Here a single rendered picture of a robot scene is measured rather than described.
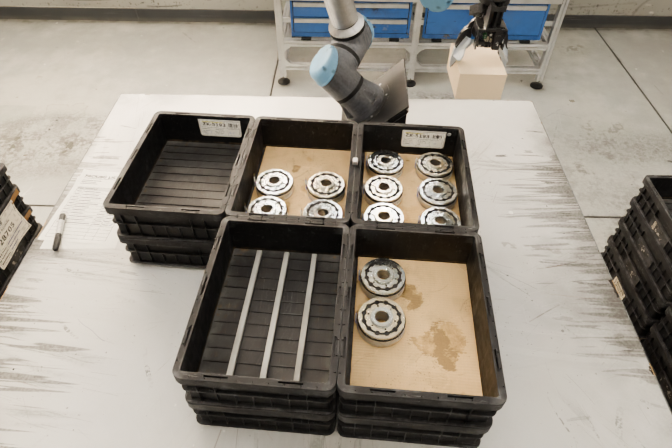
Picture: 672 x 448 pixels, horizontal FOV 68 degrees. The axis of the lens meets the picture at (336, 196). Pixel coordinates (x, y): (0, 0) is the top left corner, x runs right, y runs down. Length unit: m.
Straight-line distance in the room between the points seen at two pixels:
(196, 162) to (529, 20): 2.36
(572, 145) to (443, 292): 2.08
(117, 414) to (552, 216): 1.26
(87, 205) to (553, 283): 1.36
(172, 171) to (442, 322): 0.86
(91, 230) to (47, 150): 1.66
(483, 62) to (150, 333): 1.09
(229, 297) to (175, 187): 0.42
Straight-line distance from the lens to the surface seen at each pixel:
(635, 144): 3.34
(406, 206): 1.35
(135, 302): 1.40
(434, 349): 1.11
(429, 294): 1.18
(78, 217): 1.67
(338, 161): 1.47
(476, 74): 1.36
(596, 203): 2.84
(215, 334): 1.14
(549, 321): 1.38
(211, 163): 1.51
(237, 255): 1.25
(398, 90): 1.62
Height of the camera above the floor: 1.79
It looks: 45 degrees down
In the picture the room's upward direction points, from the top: straight up
